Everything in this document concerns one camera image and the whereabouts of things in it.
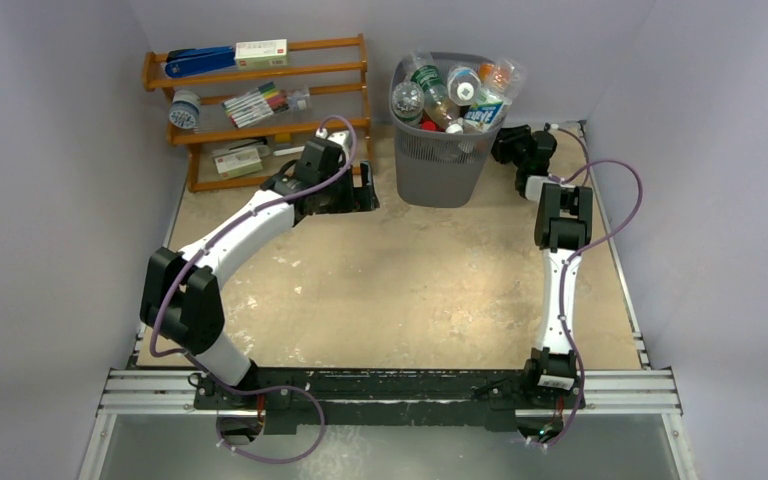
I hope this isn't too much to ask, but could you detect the grey mesh waste bin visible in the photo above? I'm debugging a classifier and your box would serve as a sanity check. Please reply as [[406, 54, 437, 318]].
[[390, 52, 502, 208]]

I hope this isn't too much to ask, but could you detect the dark green label bottle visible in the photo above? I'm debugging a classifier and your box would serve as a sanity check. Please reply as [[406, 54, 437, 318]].
[[402, 50, 464, 134]]

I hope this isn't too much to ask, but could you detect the red cap water bottle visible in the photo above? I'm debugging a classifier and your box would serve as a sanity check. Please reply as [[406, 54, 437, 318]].
[[420, 120, 438, 132]]

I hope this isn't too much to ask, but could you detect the green label water bottle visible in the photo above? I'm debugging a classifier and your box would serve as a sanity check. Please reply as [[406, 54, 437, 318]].
[[390, 80, 425, 126]]

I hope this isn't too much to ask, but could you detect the blue white label bottle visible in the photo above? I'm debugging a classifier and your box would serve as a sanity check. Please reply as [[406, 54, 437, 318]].
[[463, 57, 527, 133]]

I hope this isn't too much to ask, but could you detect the clear bottle white label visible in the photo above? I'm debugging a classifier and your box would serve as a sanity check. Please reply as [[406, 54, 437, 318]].
[[446, 64, 482, 106]]

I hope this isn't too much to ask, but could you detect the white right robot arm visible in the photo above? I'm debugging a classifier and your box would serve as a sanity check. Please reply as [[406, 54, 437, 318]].
[[491, 125, 594, 408]]

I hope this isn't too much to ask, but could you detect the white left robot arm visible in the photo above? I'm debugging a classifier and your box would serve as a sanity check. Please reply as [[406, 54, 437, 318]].
[[139, 130, 379, 409]]

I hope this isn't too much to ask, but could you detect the green cap white marker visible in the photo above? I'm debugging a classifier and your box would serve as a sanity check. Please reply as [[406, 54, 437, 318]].
[[272, 146, 305, 157]]

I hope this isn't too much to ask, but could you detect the green white carton box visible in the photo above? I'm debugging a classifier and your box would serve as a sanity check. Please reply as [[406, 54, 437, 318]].
[[213, 148, 264, 179]]

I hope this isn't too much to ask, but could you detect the pack of coloured markers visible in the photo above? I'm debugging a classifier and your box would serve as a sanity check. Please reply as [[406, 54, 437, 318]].
[[221, 82, 290, 128]]

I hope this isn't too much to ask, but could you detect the wooden shelf rack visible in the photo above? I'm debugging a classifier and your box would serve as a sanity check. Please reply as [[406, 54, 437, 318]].
[[141, 35, 375, 192]]

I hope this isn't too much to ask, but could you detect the white red box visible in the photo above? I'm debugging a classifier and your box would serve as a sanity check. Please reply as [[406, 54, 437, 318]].
[[234, 39, 288, 70]]

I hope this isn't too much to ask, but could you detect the white tape roll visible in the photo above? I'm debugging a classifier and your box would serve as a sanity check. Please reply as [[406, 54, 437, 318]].
[[168, 89, 201, 130]]

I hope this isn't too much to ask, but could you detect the blue stapler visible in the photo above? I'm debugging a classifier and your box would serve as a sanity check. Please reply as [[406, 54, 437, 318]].
[[164, 46, 235, 78]]

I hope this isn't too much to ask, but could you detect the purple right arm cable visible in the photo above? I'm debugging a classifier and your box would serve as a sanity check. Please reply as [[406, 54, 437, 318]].
[[542, 122, 645, 452]]

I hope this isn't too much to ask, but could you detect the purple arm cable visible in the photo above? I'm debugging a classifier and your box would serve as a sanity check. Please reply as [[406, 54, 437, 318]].
[[148, 115, 359, 372], [542, 122, 645, 452]]

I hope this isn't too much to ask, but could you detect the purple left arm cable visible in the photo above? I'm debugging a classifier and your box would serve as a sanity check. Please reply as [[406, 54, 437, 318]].
[[148, 115, 359, 372]]

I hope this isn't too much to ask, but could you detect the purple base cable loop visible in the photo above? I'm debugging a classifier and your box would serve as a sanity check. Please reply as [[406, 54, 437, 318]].
[[214, 380, 327, 466]]

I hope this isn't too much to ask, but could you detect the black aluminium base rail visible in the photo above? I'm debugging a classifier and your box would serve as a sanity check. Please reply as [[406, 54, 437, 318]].
[[98, 367, 683, 436]]

